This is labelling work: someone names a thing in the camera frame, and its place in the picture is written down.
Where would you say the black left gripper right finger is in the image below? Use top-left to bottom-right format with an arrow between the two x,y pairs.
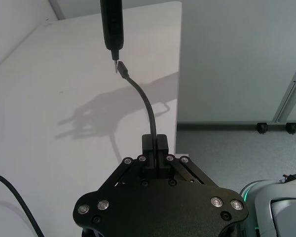
156,134 -> 214,186

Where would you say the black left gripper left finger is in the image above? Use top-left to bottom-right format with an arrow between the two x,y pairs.
98,134 -> 155,191

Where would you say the black cable with plug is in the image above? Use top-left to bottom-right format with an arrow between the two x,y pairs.
117,60 -> 159,152

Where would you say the black electric screwdriver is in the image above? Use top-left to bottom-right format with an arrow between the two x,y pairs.
100,0 -> 126,74

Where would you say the white table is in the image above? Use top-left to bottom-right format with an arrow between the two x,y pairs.
0,1 -> 183,237

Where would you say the grey partition frame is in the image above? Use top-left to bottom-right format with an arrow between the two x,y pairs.
177,50 -> 296,132

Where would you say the thin black cable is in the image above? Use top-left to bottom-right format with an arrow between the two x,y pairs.
0,171 -> 45,237

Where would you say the grey metal post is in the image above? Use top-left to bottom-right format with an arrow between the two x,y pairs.
48,0 -> 66,21

